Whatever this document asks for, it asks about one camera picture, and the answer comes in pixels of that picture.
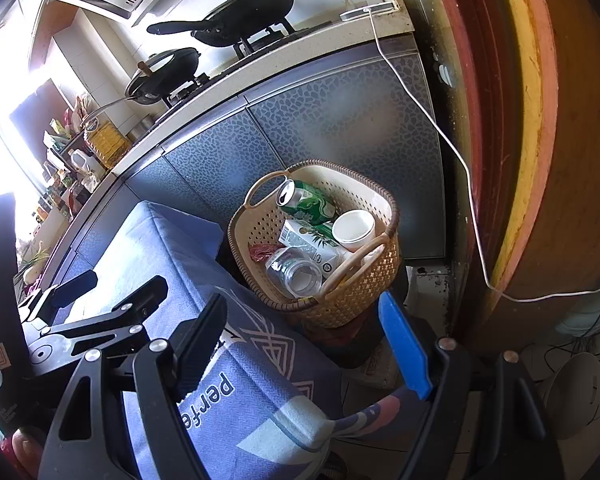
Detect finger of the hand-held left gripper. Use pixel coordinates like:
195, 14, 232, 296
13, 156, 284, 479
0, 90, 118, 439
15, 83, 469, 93
22, 269, 99, 323
27, 275, 170, 366

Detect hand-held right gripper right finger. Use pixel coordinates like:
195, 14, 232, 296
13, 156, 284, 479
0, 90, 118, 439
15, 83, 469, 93
378, 290, 566, 480

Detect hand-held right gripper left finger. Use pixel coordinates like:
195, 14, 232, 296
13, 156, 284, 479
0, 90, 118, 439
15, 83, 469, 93
37, 292, 229, 480

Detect beige plastic basket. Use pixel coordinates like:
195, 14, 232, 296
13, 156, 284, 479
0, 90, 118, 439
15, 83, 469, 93
228, 159, 402, 329

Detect red snack packet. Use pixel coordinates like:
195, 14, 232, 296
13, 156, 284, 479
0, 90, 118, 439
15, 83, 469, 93
248, 242, 282, 264

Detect clear plastic bottle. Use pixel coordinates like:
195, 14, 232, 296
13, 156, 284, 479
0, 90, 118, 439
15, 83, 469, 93
264, 246, 327, 299

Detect white paper cup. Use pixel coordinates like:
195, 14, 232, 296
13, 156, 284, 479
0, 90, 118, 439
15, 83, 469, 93
331, 210, 377, 254

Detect green drink can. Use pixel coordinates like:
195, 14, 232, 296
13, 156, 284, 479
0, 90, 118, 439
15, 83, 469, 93
278, 178, 337, 226

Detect person's left hand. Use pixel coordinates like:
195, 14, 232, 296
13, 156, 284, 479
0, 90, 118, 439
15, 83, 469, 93
11, 427, 45, 480

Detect green onions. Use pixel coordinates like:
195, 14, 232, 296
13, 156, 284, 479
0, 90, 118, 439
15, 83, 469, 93
15, 245, 51, 281

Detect blue printed tablecloth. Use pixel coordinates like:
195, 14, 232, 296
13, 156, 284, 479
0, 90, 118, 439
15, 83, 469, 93
55, 200, 401, 480

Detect dark red stool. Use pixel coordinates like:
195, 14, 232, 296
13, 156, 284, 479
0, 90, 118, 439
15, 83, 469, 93
290, 305, 396, 366

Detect cluster of condiment bottles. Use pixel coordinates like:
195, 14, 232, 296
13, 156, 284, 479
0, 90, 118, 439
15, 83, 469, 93
27, 95, 106, 226

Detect white plastic jug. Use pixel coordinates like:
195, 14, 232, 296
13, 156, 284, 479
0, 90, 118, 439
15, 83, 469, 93
69, 149, 106, 181

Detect yellow cooking oil bottle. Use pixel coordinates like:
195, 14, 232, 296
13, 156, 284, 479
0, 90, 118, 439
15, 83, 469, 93
82, 116, 133, 171

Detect white fan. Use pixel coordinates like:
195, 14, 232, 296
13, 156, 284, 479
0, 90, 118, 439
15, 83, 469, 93
545, 351, 600, 443

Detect kitchen counter cabinet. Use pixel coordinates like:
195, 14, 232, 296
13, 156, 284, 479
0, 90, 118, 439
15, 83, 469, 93
10, 20, 456, 311

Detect wooden sliding door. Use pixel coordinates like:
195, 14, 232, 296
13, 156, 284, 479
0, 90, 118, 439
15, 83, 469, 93
370, 0, 600, 341

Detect black gas stove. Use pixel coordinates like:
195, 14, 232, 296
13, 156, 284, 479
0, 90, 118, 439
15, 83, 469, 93
152, 20, 333, 126

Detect black frying pan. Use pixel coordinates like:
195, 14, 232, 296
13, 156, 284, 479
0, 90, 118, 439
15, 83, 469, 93
146, 0, 296, 48

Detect white phone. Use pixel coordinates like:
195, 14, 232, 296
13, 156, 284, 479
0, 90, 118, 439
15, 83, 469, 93
340, 2, 398, 23

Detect white cable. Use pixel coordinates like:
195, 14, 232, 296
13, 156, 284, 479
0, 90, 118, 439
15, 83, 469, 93
365, 7, 600, 303

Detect black wok with steel handle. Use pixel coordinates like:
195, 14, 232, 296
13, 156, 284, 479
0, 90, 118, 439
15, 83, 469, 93
82, 47, 202, 121

